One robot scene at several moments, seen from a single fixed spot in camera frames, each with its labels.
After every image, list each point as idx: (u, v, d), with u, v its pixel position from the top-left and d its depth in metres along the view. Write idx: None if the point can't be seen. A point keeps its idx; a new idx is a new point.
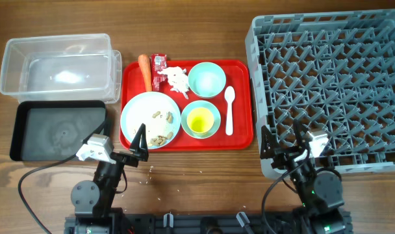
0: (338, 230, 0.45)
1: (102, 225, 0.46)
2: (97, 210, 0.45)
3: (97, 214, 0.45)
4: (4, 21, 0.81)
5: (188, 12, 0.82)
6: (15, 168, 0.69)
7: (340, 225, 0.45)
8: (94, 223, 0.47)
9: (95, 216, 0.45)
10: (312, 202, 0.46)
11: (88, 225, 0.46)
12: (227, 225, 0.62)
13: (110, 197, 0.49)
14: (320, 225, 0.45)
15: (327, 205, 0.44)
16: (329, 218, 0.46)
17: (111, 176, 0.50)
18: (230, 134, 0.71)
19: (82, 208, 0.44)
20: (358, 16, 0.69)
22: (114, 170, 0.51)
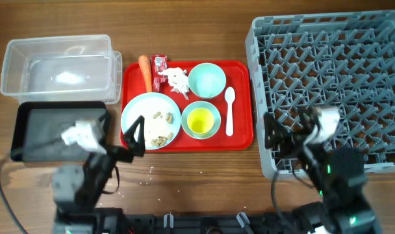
0: (362, 216, 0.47)
1: (82, 223, 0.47)
2: (78, 202, 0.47)
3: (78, 205, 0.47)
4: (6, 23, 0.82)
5: (188, 12, 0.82)
6: (15, 168, 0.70)
7: (364, 209, 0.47)
8: (74, 222, 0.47)
9: (78, 207, 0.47)
10: (334, 190, 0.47)
11: (66, 225, 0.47)
12: (227, 226, 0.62)
13: (95, 196, 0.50)
14: (345, 216, 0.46)
15: (344, 198, 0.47)
16: (354, 210, 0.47)
17: (102, 170, 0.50)
18: (231, 135, 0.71)
19: (64, 192, 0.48)
20: (358, 17, 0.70)
22: (106, 162, 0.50)
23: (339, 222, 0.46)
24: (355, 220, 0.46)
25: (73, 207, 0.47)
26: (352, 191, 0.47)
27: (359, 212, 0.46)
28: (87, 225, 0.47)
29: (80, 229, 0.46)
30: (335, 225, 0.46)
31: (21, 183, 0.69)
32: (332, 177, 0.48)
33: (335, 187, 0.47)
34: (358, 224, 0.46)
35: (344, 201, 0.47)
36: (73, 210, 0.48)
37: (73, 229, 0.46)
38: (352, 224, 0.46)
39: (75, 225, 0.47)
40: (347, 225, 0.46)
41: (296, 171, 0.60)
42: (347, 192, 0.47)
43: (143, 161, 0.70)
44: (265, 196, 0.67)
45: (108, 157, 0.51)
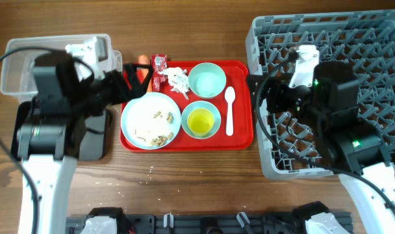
0: (369, 147, 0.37)
1: (59, 108, 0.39)
2: (62, 80, 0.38)
3: (62, 65, 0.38)
4: (5, 22, 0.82)
5: (188, 12, 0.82)
6: (15, 168, 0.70)
7: (370, 138, 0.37)
8: (44, 122, 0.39)
9: (58, 82, 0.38)
10: (326, 94, 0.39)
11: (36, 123, 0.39)
12: (227, 226, 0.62)
13: (86, 107, 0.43)
14: (345, 139, 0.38)
15: (345, 90, 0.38)
16: (360, 132, 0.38)
17: (100, 91, 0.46)
18: (231, 134, 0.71)
19: (41, 64, 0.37)
20: (358, 17, 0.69)
22: (104, 90, 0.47)
23: (336, 98, 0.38)
24: (359, 144, 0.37)
25: (50, 84, 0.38)
26: (344, 91, 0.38)
27: (368, 138, 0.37)
28: (58, 128, 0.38)
29: (49, 138, 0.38)
30: (336, 149, 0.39)
31: (21, 182, 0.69)
32: (318, 97, 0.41)
33: (329, 86, 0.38)
34: (362, 149, 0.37)
35: (338, 93, 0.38)
36: (54, 93, 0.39)
37: (42, 127, 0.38)
38: (355, 149, 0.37)
39: (47, 121, 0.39)
40: (349, 149, 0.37)
41: (296, 171, 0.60)
42: (347, 91, 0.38)
43: (143, 160, 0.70)
44: (265, 195, 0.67)
45: (110, 86, 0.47)
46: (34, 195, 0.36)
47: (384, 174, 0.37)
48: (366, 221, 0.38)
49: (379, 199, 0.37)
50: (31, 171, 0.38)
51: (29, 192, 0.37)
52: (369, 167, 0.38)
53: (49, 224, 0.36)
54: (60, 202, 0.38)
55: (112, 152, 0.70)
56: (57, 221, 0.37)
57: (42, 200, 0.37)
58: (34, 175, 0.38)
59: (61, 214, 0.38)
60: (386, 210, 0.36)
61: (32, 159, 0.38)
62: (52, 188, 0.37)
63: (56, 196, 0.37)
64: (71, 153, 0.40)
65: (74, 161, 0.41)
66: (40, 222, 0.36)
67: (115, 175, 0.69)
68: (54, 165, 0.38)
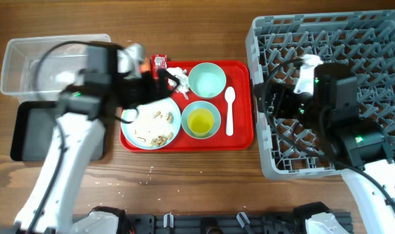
0: (372, 142, 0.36)
1: (101, 82, 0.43)
2: (110, 58, 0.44)
3: (108, 47, 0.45)
4: (5, 22, 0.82)
5: (188, 12, 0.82)
6: (15, 168, 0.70)
7: (373, 134, 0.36)
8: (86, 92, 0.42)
9: (106, 58, 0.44)
10: (327, 91, 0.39)
11: (75, 90, 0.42)
12: (227, 226, 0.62)
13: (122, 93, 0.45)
14: (349, 134, 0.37)
15: (344, 85, 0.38)
16: (362, 128, 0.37)
17: (134, 86, 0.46)
18: (231, 134, 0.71)
19: (95, 47, 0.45)
20: (358, 17, 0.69)
22: (138, 89, 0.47)
23: (336, 93, 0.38)
24: (362, 140, 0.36)
25: (98, 58, 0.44)
26: (344, 88, 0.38)
27: (370, 134, 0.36)
28: (95, 97, 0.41)
29: (84, 104, 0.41)
30: (338, 144, 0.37)
31: (21, 182, 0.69)
32: (318, 95, 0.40)
33: (328, 82, 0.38)
34: (366, 146, 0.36)
35: (336, 88, 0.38)
36: (99, 67, 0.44)
37: (82, 93, 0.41)
38: (358, 145, 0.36)
39: (85, 90, 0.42)
40: (352, 145, 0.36)
41: (296, 171, 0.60)
42: (345, 86, 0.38)
43: (143, 160, 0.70)
44: (265, 195, 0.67)
45: (143, 86, 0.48)
46: (62, 145, 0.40)
47: (385, 170, 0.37)
48: (366, 217, 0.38)
49: (380, 196, 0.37)
50: (63, 125, 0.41)
51: (58, 142, 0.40)
52: (371, 163, 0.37)
53: (68, 177, 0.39)
54: (80, 160, 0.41)
55: (112, 152, 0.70)
56: (74, 177, 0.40)
57: (69, 151, 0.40)
58: (65, 129, 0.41)
59: (78, 170, 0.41)
60: (386, 207, 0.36)
61: (68, 115, 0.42)
62: (78, 144, 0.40)
63: (78, 153, 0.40)
64: (102, 121, 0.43)
65: (101, 129, 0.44)
66: (62, 173, 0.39)
67: (115, 176, 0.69)
68: (86, 124, 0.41)
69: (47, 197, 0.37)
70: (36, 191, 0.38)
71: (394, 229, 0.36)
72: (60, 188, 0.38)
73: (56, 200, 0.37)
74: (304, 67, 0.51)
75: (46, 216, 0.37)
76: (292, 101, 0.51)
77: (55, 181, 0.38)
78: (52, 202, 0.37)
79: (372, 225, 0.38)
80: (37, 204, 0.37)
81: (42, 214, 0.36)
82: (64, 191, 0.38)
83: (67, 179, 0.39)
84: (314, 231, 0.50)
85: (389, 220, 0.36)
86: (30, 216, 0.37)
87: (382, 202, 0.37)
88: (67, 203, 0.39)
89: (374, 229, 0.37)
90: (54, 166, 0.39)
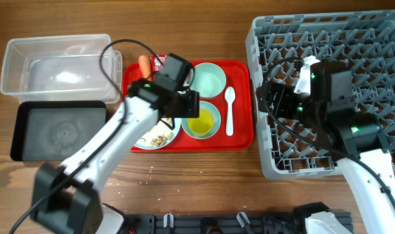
0: (368, 132, 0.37)
1: (165, 88, 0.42)
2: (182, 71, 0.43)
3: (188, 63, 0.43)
4: (5, 22, 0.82)
5: (188, 12, 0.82)
6: (15, 168, 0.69)
7: (369, 125, 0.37)
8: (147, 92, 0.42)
9: (178, 69, 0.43)
10: (321, 85, 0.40)
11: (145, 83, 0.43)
12: (227, 226, 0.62)
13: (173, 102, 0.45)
14: (345, 125, 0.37)
15: (339, 78, 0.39)
16: (358, 119, 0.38)
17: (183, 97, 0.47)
18: (231, 134, 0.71)
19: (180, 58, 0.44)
20: (358, 17, 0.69)
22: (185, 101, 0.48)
23: (330, 86, 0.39)
24: (358, 130, 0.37)
25: (173, 67, 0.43)
26: (337, 82, 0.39)
27: (367, 125, 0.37)
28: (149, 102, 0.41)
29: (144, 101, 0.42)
30: (334, 134, 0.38)
31: (21, 182, 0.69)
32: (314, 89, 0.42)
33: (322, 76, 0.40)
34: (361, 136, 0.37)
35: (331, 81, 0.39)
36: (171, 75, 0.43)
37: (151, 89, 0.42)
38: (355, 134, 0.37)
39: (152, 89, 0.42)
40: (348, 134, 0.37)
41: (296, 171, 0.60)
42: (340, 80, 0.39)
43: (143, 160, 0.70)
44: (265, 195, 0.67)
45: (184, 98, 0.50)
46: (123, 119, 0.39)
47: (379, 159, 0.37)
48: (362, 207, 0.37)
49: (375, 184, 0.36)
50: (132, 104, 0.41)
51: (121, 114, 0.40)
52: (367, 152, 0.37)
53: (117, 145, 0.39)
54: (132, 137, 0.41)
55: None
56: (121, 150, 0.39)
57: (128, 125, 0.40)
58: (131, 107, 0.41)
59: (127, 145, 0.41)
60: (382, 195, 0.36)
61: (135, 99, 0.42)
62: (137, 123, 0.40)
63: (133, 130, 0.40)
64: (156, 117, 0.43)
65: (153, 122, 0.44)
66: (115, 140, 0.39)
67: (115, 176, 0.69)
68: (146, 110, 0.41)
69: (95, 155, 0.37)
70: (88, 145, 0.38)
71: (389, 218, 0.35)
72: (108, 153, 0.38)
73: (101, 160, 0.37)
74: (303, 69, 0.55)
75: (89, 170, 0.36)
76: (292, 101, 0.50)
77: (106, 145, 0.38)
78: (98, 161, 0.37)
79: (368, 214, 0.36)
80: (85, 156, 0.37)
81: (86, 168, 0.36)
82: (111, 157, 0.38)
83: (116, 146, 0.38)
84: (314, 230, 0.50)
85: (384, 208, 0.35)
86: (75, 164, 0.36)
87: (377, 190, 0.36)
88: (106, 170, 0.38)
89: (370, 218, 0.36)
90: (110, 131, 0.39)
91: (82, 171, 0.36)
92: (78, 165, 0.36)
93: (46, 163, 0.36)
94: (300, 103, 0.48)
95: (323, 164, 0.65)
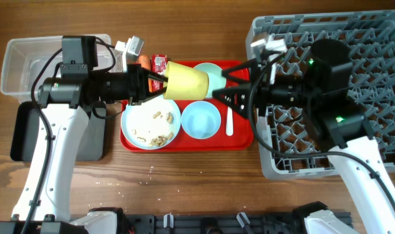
0: (353, 123, 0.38)
1: (80, 73, 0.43)
2: (86, 48, 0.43)
3: (86, 38, 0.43)
4: (5, 22, 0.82)
5: (188, 12, 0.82)
6: (15, 168, 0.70)
7: (355, 117, 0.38)
8: (63, 82, 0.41)
9: (81, 49, 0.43)
10: (319, 73, 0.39)
11: (55, 80, 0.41)
12: (227, 226, 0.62)
13: (95, 88, 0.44)
14: (330, 116, 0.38)
15: (338, 71, 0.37)
16: (344, 110, 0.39)
17: (111, 80, 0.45)
18: (231, 134, 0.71)
19: None
20: (358, 17, 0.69)
22: (117, 82, 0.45)
23: (329, 78, 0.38)
24: (343, 120, 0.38)
25: (76, 49, 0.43)
26: (337, 75, 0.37)
27: (352, 116, 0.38)
28: (73, 86, 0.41)
29: (65, 94, 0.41)
30: (321, 126, 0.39)
31: (21, 182, 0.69)
32: (316, 77, 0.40)
33: (321, 65, 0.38)
34: (346, 126, 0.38)
35: (330, 73, 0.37)
36: (76, 60, 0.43)
37: (62, 84, 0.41)
38: (340, 125, 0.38)
39: (65, 80, 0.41)
40: (333, 125, 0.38)
41: (296, 171, 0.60)
42: (340, 72, 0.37)
43: (143, 161, 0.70)
44: (265, 196, 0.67)
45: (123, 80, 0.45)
46: (49, 135, 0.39)
47: (368, 146, 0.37)
48: (353, 192, 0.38)
49: (364, 171, 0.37)
50: (49, 115, 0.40)
51: (43, 131, 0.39)
52: (353, 140, 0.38)
53: (58, 166, 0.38)
54: (69, 151, 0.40)
55: (112, 152, 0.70)
56: (65, 168, 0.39)
57: (56, 142, 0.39)
58: (50, 119, 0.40)
59: (71, 157, 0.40)
60: (371, 181, 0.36)
61: (50, 106, 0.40)
62: (65, 131, 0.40)
63: (68, 138, 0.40)
64: (85, 108, 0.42)
65: (85, 117, 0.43)
66: (53, 160, 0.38)
67: (115, 176, 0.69)
68: (69, 111, 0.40)
69: (41, 186, 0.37)
70: (30, 182, 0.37)
71: (380, 202, 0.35)
72: (52, 176, 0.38)
73: (49, 188, 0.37)
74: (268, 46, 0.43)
75: (42, 206, 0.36)
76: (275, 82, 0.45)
77: (47, 171, 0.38)
78: (46, 190, 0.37)
79: (360, 201, 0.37)
80: (32, 195, 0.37)
81: (38, 206, 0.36)
82: (57, 179, 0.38)
83: (57, 167, 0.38)
84: (313, 228, 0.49)
85: (375, 193, 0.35)
86: (26, 208, 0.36)
87: (366, 177, 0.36)
88: (62, 194, 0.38)
89: (362, 204, 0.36)
90: (41, 154, 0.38)
91: (36, 210, 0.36)
92: (29, 206, 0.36)
93: None
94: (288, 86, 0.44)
95: (323, 165, 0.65)
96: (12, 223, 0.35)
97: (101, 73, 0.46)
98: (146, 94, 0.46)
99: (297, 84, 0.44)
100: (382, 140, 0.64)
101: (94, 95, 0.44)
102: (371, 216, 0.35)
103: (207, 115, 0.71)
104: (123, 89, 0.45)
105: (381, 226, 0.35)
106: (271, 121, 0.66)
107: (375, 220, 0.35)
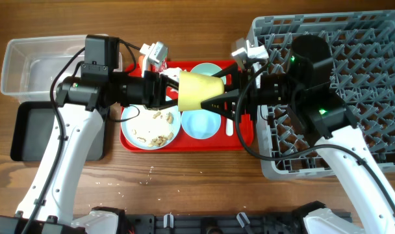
0: (336, 116, 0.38)
1: (99, 75, 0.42)
2: (109, 50, 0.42)
3: (110, 40, 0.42)
4: (5, 22, 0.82)
5: (188, 12, 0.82)
6: (14, 168, 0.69)
7: (339, 110, 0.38)
8: (82, 83, 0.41)
9: (104, 51, 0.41)
10: (300, 67, 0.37)
11: (75, 80, 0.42)
12: (227, 226, 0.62)
13: (114, 91, 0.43)
14: (313, 109, 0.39)
15: (319, 65, 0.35)
16: (327, 101, 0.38)
17: (128, 84, 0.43)
18: (230, 135, 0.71)
19: None
20: (358, 17, 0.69)
22: (135, 88, 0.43)
23: (310, 74, 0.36)
24: (325, 112, 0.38)
25: (99, 50, 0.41)
26: (319, 70, 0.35)
27: (334, 108, 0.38)
28: (92, 89, 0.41)
29: (84, 95, 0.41)
30: (305, 116, 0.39)
31: (21, 182, 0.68)
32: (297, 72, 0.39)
33: (302, 60, 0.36)
34: (330, 117, 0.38)
35: (312, 70, 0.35)
36: (98, 60, 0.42)
37: (80, 84, 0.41)
38: (323, 117, 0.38)
39: (85, 82, 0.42)
40: (317, 118, 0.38)
41: (296, 171, 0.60)
42: (321, 67, 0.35)
43: (143, 160, 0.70)
44: (265, 196, 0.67)
45: (140, 86, 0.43)
46: (62, 135, 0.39)
47: (352, 135, 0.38)
48: (344, 180, 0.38)
49: (351, 158, 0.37)
50: (63, 114, 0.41)
51: (58, 131, 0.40)
52: (338, 130, 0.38)
53: (68, 166, 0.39)
54: (80, 152, 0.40)
55: (112, 152, 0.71)
56: (73, 168, 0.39)
57: (68, 142, 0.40)
58: (64, 118, 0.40)
59: (80, 159, 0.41)
60: (358, 167, 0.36)
61: (66, 106, 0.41)
62: (79, 132, 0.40)
63: (80, 139, 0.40)
64: (101, 111, 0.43)
65: (99, 121, 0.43)
66: (62, 160, 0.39)
67: (115, 176, 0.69)
68: (84, 114, 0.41)
69: (48, 186, 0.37)
70: (38, 180, 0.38)
71: (369, 188, 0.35)
72: (58, 176, 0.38)
73: (56, 188, 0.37)
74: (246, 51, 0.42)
75: (47, 206, 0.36)
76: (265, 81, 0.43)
77: (56, 170, 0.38)
78: (52, 191, 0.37)
79: (351, 189, 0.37)
80: (38, 194, 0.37)
81: (42, 206, 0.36)
82: (64, 179, 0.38)
83: (65, 167, 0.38)
84: (312, 229, 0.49)
85: (364, 179, 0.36)
86: (31, 207, 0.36)
87: (353, 164, 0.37)
88: (67, 195, 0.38)
89: (353, 192, 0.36)
90: (52, 153, 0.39)
91: (39, 210, 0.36)
92: (34, 205, 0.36)
93: (0, 217, 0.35)
94: (277, 82, 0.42)
95: (323, 165, 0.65)
96: (15, 220, 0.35)
97: (121, 74, 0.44)
98: (160, 102, 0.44)
99: (281, 82, 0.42)
100: (382, 140, 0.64)
101: (111, 99, 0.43)
102: (362, 203, 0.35)
103: (207, 115, 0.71)
104: (137, 95, 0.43)
105: (373, 212, 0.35)
106: (271, 123, 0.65)
107: (367, 207, 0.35)
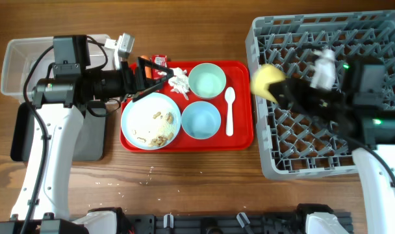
0: (390, 129, 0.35)
1: (73, 73, 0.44)
2: (76, 49, 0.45)
3: (77, 38, 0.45)
4: (5, 22, 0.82)
5: (189, 12, 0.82)
6: (15, 168, 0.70)
7: (392, 123, 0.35)
8: (57, 82, 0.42)
9: (73, 50, 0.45)
10: (353, 75, 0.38)
11: (49, 81, 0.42)
12: (227, 226, 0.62)
13: (88, 87, 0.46)
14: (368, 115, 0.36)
15: (373, 70, 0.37)
16: (382, 112, 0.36)
17: (106, 79, 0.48)
18: (231, 135, 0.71)
19: None
20: (358, 17, 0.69)
22: (112, 81, 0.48)
23: (360, 78, 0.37)
24: (381, 122, 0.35)
25: (67, 49, 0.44)
26: (369, 75, 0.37)
27: (389, 119, 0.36)
28: (67, 86, 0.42)
29: (60, 94, 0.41)
30: (356, 119, 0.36)
31: (21, 182, 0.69)
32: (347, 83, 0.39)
33: (354, 65, 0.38)
34: (382, 129, 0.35)
35: (363, 73, 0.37)
36: (69, 60, 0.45)
37: (55, 84, 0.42)
38: (376, 126, 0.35)
39: (59, 81, 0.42)
40: (369, 124, 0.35)
41: (296, 171, 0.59)
42: (371, 73, 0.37)
43: (143, 160, 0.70)
44: (265, 196, 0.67)
45: (116, 78, 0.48)
46: (45, 135, 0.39)
47: None
48: (368, 195, 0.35)
49: (386, 179, 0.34)
50: (43, 114, 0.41)
51: (39, 131, 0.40)
52: (386, 145, 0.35)
53: (55, 164, 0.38)
54: (65, 149, 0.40)
55: (112, 152, 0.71)
56: (62, 166, 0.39)
57: (51, 141, 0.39)
58: (45, 119, 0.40)
59: (66, 157, 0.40)
60: (391, 190, 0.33)
61: (44, 107, 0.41)
62: (61, 130, 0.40)
63: (63, 136, 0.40)
64: (80, 107, 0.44)
65: (80, 117, 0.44)
66: (49, 159, 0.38)
67: (115, 176, 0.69)
68: (63, 111, 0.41)
69: (39, 186, 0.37)
70: (28, 182, 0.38)
71: (393, 212, 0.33)
72: (48, 175, 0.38)
73: (47, 187, 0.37)
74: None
75: (41, 205, 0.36)
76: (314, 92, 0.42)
77: (44, 170, 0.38)
78: (45, 190, 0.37)
79: (371, 208, 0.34)
80: (30, 195, 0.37)
81: (36, 205, 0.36)
82: (53, 179, 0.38)
83: (53, 166, 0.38)
84: (312, 229, 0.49)
85: (391, 205, 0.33)
86: (26, 208, 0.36)
87: (386, 184, 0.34)
88: (60, 192, 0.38)
89: (373, 210, 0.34)
90: (37, 153, 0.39)
91: (34, 210, 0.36)
92: (28, 205, 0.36)
93: None
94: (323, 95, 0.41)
95: (323, 164, 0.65)
96: (11, 223, 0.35)
97: (93, 72, 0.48)
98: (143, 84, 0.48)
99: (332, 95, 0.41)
100: None
101: (87, 94, 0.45)
102: (378, 223, 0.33)
103: (206, 115, 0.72)
104: (117, 87, 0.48)
105: None
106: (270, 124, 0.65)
107: (381, 228, 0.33)
